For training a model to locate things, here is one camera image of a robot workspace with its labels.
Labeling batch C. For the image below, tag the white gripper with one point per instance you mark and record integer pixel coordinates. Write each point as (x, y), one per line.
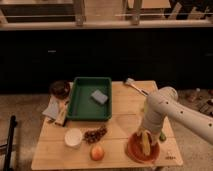
(151, 130)

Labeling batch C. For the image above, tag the yellow banana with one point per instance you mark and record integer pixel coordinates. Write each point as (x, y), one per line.
(146, 144)

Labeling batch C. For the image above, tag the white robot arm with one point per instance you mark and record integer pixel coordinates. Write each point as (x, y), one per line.
(164, 103)

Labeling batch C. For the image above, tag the green object behind bowl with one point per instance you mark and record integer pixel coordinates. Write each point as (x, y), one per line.
(162, 137)

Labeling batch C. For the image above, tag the red bowl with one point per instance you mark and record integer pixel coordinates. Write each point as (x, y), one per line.
(135, 152)

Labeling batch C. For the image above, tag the dark brown bowl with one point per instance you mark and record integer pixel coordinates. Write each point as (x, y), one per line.
(60, 89)

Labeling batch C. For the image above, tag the light green cup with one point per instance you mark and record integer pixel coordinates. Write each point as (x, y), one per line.
(145, 107)

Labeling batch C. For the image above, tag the red yellow apple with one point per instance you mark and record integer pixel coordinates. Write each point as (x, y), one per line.
(97, 153)

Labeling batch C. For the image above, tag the bunch of dark grapes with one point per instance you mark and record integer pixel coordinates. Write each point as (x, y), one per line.
(94, 136)

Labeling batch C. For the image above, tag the grey blue sponge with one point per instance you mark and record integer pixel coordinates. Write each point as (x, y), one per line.
(99, 97)

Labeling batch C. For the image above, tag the green plastic tray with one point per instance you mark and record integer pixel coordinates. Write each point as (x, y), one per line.
(82, 107)

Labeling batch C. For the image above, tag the white cup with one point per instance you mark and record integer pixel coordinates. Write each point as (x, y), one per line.
(73, 138)

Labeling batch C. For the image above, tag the wooden block tool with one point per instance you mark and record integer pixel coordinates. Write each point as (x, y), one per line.
(62, 113)

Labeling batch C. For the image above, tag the grey folded cloth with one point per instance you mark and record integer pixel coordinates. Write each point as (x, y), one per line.
(52, 109)

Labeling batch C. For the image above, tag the black chair frame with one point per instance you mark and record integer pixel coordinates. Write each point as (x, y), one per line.
(9, 144)

